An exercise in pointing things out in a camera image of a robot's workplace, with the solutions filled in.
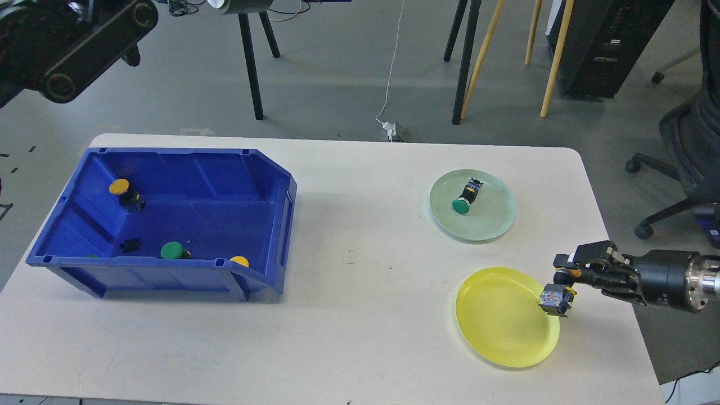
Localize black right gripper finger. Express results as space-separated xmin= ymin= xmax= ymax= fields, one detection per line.
xmin=553 ymin=240 xmax=633 ymax=276
xmin=575 ymin=270 xmax=647 ymax=306

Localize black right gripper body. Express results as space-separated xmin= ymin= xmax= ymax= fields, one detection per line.
xmin=615 ymin=250 xmax=704 ymax=310

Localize yellow push button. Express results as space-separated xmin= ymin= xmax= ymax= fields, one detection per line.
xmin=108 ymin=178 xmax=145 ymax=213
xmin=229 ymin=255 xmax=250 ymax=268
xmin=538 ymin=269 xmax=577 ymax=317

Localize green push button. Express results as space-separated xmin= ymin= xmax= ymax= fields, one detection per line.
xmin=160 ymin=241 xmax=191 ymax=260
xmin=452 ymin=177 xmax=484 ymax=215

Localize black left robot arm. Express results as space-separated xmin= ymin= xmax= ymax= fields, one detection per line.
xmin=1 ymin=1 xmax=160 ymax=106

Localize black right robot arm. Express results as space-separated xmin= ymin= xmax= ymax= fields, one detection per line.
xmin=538 ymin=240 xmax=719 ymax=316

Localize light green plate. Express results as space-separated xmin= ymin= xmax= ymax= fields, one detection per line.
xmin=429 ymin=169 xmax=516 ymax=243

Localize yellow plate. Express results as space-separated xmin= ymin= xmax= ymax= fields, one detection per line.
xmin=454 ymin=267 xmax=560 ymax=368

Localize yellow push button front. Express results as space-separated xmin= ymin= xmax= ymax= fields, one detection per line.
xmin=229 ymin=255 xmax=250 ymax=268

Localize green push button front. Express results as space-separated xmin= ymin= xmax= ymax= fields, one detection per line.
xmin=160 ymin=241 xmax=191 ymax=260

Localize black office chair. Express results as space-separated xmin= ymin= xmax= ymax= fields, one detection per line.
xmin=625 ymin=1 xmax=719 ymax=240

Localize black computer tower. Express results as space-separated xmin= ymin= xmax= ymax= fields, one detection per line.
xmin=557 ymin=1 xmax=674 ymax=99

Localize black stand leg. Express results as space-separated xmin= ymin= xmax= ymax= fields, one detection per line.
xmin=443 ymin=1 xmax=482 ymax=125

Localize white power adapter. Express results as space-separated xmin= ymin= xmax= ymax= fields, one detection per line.
xmin=381 ymin=121 xmax=415 ymax=142

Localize wooden pole right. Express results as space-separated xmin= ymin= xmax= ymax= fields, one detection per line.
xmin=540 ymin=0 xmax=574 ymax=118

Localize wooden pole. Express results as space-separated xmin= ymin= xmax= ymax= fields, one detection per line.
xmin=540 ymin=0 xmax=574 ymax=118
xmin=460 ymin=0 xmax=506 ymax=121
xmin=524 ymin=0 xmax=543 ymax=66

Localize wooden pole middle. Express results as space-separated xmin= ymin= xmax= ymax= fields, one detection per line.
xmin=524 ymin=0 xmax=543 ymax=66

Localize wooden pole left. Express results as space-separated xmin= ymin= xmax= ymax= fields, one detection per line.
xmin=460 ymin=0 xmax=506 ymax=121

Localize black tripod legs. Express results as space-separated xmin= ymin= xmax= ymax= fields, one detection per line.
xmin=237 ymin=11 xmax=281 ymax=120

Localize small black part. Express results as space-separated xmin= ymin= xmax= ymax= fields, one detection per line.
xmin=119 ymin=237 xmax=141 ymax=253

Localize blue plastic bin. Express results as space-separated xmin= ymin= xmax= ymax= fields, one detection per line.
xmin=25 ymin=148 xmax=298 ymax=302

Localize white cable on floor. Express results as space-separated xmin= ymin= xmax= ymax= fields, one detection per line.
xmin=375 ymin=0 xmax=407 ymax=125

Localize black floor cables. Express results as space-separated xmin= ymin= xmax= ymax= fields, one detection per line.
xmin=155 ymin=0 xmax=311 ymax=23

